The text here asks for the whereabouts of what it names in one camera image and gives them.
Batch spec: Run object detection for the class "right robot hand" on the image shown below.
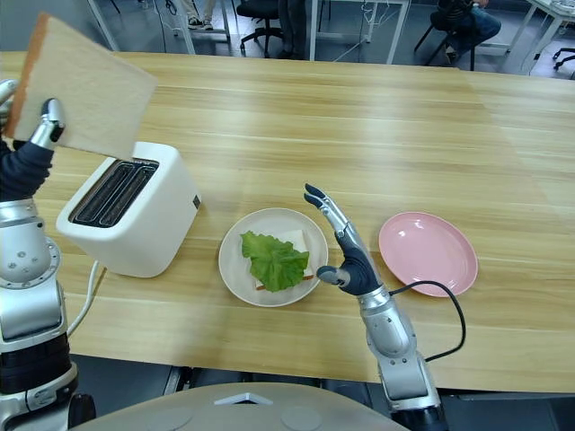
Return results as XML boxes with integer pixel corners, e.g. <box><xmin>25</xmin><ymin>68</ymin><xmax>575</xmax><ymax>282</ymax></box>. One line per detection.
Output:
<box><xmin>303</xmin><ymin>182</ymin><xmax>385</xmax><ymax>297</ymax></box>

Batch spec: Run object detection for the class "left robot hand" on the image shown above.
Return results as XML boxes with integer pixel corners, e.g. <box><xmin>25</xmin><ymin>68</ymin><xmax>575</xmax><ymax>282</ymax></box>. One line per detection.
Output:
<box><xmin>0</xmin><ymin>79</ymin><xmax>66</xmax><ymax>205</ymax></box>

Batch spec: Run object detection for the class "bread slice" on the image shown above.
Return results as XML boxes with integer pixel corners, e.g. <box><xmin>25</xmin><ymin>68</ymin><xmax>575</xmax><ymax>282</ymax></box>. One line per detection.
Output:
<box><xmin>4</xmin><ymin>12</ymin><xmax>159</xmax><ymax>162</ymax></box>
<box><xmin>254</xmin><ymin>229</ymin><xmax>315</xmax><ymax>291</ymax></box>

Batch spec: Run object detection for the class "pink plate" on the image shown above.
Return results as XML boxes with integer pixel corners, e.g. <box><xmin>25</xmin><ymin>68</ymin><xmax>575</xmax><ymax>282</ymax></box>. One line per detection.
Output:
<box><xmin>377</xmin><ymin>211</ymin><xmax>480</xmax><ymax>298</ymax></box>

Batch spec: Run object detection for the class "green lettuce leaf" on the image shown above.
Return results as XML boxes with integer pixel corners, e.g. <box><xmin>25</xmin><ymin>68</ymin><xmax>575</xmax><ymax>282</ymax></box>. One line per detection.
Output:
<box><xmin>240</xmin><ymin>230</ymin><xmax>311</xmax><ymax>294</ymax></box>

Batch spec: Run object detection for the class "cream toaster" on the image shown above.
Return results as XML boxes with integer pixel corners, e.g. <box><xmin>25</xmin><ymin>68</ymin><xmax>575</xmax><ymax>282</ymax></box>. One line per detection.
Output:
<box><xmin>55</xmin><ymin>141</ymin><xmax>202</xmax><ymax>278</ymax></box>

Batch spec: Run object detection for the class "white plate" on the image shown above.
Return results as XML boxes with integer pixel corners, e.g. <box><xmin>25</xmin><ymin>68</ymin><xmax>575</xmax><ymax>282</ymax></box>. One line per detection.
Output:
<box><xmin>218</xmin><ymin>207</ymin><xmax>330</xmax><ymax>308</ymax></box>

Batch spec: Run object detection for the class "robot body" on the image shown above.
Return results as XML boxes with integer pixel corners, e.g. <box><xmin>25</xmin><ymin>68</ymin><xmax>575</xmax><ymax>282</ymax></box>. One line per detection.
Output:
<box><xmin>66</xmin><ymin>382</ymin><xmax>408</xmax><ymax>431</ymax></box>

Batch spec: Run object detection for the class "person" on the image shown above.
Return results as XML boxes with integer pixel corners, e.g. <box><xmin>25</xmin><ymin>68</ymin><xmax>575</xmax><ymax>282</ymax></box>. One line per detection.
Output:
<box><xmin>181</xmin><ymin>0</ymin><xmax>215</xmax><ymax>31</ymax></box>
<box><xmin>436</xmin><ymin>0</ymin><xmax>502</xmax><ymax>64</ymax></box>
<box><xmin>277</xmin><ymin>0</ymin><xmax>312</xmax><ymax>59</ymax></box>

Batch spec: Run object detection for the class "black office chair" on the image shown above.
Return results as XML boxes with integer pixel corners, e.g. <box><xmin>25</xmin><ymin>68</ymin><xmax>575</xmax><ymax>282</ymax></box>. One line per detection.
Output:
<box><xmin>235</xmin><ymin>0</ymin><xmax>285</xmax><ymax>58</ymax></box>

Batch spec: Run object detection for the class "black cable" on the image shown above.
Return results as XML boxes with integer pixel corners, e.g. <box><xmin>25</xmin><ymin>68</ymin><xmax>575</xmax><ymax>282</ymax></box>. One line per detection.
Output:
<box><xmin>388</xmin><ymin>280</ymin><xmax>467</xmax><ymax>363</ymax></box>

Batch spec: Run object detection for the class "white cord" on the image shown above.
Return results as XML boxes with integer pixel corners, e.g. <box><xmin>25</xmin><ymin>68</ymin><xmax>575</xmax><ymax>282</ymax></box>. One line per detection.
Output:
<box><xmin>66</xmin><ymin>259</ymin><xmax>101</xmax><ymax>337</ymax></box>

